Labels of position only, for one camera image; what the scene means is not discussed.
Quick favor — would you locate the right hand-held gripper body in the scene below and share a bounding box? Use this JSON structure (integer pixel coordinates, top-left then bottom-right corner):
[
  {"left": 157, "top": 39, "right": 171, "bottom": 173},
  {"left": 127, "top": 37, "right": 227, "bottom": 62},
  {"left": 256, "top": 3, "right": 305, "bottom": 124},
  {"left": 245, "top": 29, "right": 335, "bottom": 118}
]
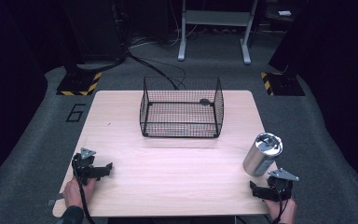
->
[{"left": 267, "top": 167, "right": 300, "bottom": 202}]

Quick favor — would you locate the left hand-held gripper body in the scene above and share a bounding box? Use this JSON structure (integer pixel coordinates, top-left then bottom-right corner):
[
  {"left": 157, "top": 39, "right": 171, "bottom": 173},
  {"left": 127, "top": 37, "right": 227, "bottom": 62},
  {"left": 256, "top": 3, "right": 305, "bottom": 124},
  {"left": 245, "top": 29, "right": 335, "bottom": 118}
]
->
[{"left": 72, "top": 147, "right": 98, "bottom": 185}]

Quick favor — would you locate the stainless steel tumbler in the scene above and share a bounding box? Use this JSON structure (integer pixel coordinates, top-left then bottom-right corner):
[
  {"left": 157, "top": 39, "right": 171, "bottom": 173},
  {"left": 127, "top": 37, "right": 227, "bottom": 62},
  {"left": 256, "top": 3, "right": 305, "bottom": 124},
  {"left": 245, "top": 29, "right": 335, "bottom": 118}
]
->
[{"left": 241, "top": 132, "right": 284, "bottom": 178}]

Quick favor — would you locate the black wire basket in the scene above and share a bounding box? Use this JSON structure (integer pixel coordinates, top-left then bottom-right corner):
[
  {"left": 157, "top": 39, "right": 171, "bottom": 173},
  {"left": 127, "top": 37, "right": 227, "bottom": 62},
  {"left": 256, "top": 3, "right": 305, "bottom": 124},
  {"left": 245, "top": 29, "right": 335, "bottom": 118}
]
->
[{"left": 139, "top": 76, "right": 225, "bottom": 139}]

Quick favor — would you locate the person's left hand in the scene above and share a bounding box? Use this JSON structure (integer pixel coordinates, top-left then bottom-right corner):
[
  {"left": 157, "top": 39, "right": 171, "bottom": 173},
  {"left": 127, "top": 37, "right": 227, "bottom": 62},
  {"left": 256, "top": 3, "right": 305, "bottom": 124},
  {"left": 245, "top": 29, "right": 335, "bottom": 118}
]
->
[{"left": 62, "top": 176, "right": 98, "bottom": 210}]

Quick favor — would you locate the person's right hand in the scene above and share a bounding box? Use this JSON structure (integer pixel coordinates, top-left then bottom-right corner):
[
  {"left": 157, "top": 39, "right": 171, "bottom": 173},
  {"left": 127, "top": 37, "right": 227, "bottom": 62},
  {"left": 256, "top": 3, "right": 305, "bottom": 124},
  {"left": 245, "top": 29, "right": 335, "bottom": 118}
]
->
[{"left": 263, "top": 195, "right": 298, "bottom": 224}]

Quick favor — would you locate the black base with hazard stripes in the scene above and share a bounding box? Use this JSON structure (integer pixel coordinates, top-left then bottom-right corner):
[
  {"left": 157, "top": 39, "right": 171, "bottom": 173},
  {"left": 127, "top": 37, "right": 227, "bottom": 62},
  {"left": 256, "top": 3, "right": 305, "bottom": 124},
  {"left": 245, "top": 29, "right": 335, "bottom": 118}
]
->
[
  {"left": 259, "top": 71, "right": 306, "bottom": 97},
  {"left": 56, "top": 70, "right": 103, "bottom": 97}
]

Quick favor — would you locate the large black cabinet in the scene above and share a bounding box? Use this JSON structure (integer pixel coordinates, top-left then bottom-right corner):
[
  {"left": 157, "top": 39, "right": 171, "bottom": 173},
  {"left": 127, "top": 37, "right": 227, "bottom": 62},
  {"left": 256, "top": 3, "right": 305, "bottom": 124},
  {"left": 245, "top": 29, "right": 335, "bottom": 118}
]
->
[{"left": 62, "top": 0, "right": 127, "bottom": 64}]

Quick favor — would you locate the white metal stand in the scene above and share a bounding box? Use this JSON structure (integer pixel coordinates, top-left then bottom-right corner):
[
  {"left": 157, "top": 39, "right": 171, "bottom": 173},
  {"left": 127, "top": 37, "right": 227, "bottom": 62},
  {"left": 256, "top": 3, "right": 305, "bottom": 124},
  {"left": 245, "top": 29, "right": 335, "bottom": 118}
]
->
[{"left": 177, "top": 0, "right": 259, "bottom": 65}]

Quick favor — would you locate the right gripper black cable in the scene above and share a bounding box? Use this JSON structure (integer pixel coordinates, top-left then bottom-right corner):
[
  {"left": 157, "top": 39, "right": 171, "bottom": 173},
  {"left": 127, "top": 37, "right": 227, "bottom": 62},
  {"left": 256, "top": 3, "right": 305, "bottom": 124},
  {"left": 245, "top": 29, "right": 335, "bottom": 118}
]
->
[{"left": 269, "top": 183, "right": 291, "bottom": 224}]

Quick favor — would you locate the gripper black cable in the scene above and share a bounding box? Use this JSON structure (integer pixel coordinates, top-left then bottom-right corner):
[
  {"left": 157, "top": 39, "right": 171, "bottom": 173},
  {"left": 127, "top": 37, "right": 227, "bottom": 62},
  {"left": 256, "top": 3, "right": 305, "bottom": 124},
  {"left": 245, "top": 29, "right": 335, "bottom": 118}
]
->
[
  {"left": 71, "top": 153, "right": 97, "bottom": 224},
  {"left": 269, "top": 183, "right": 291, "bottom": 224}
]

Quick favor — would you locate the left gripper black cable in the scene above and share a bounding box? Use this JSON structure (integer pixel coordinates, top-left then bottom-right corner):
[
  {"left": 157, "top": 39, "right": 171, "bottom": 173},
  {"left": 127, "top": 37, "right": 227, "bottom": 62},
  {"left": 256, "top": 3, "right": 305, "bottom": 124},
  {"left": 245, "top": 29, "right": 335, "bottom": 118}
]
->
[{"left": 71, "top": 153, "right": 97, "bottom": 224}]

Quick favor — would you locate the black floor cable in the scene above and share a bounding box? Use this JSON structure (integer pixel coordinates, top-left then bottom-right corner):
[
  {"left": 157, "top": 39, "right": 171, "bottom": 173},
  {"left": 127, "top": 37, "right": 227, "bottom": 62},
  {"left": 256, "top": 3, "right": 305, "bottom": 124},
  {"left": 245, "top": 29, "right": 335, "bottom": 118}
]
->
[{"left": 126, "top": 49, "right": 187, "bottom": 91}]

